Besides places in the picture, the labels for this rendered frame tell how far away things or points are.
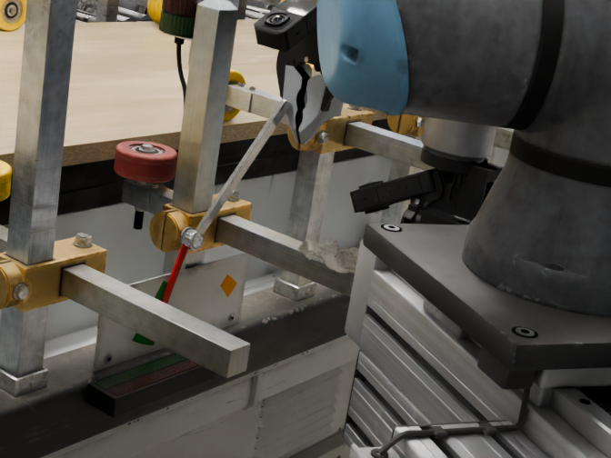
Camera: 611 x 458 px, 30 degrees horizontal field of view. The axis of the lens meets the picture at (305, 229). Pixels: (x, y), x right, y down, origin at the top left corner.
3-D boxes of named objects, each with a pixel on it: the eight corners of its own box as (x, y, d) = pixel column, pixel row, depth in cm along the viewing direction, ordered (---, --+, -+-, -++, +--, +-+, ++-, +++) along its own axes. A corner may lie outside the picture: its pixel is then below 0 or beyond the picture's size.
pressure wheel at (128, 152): (179, 232, 153) (190, 150, 150) (137, 242, 147) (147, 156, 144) (137, 214, 158) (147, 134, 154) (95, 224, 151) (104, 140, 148)
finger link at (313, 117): (344, 146, 138) (357, 72, 135) (315, 152, 133) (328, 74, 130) (324, 140, 140) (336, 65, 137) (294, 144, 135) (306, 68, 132)
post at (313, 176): (301, 344, 168) (357, 21, 153) (286, 350, 165) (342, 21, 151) (283, 336, 170) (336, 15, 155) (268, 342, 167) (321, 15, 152)
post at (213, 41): (188, 373, 148) (239, 3, 133) (169, 380, 145) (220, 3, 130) (168, 363, 150) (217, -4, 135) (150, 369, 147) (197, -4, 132)
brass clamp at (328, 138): (371, 147, 164) (377, 113, 162) (315, 157, 153) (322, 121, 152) (337, 135, 167) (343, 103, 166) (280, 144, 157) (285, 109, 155)
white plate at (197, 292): (241, 323, 152) (251, 253, 149) (95, 373, 132) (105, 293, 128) (237, 321, 152) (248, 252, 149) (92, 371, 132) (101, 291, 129)
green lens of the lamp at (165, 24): (219, 36, 137) (221, 18, 137) (185, 38, 133) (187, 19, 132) (183, 26, 141) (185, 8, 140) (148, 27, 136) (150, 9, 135)
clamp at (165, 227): (247, 239, 148) (253, 203, 146) (175, 258, 137) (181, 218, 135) (215, 226, 151) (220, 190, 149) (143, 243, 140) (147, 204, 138)
